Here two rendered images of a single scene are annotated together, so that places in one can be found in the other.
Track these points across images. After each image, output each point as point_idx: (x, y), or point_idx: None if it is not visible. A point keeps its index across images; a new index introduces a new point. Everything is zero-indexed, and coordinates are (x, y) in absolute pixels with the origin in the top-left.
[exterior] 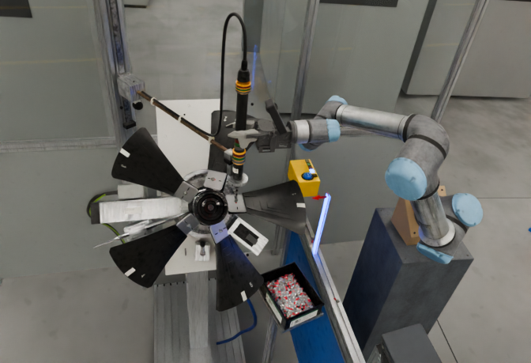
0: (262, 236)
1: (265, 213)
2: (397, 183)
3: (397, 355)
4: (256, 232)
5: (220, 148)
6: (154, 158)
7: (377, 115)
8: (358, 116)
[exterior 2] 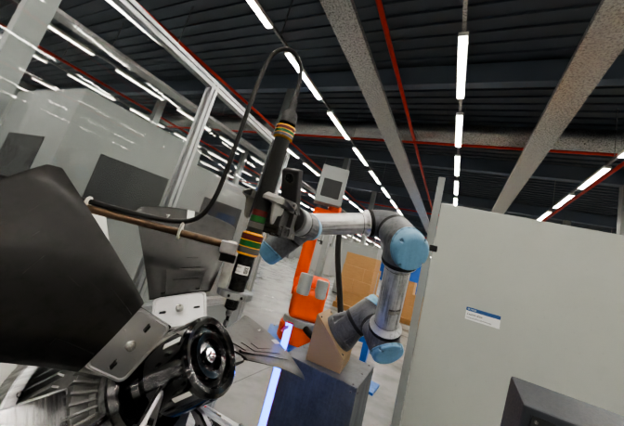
0: (231, 425)
1: (263, 355)
2: (410, 250)
3: (558, 413)
4: (222, 420)
5: (206, 238)
6: (72, 247)
7: (338, 213)
8: (320, 217)
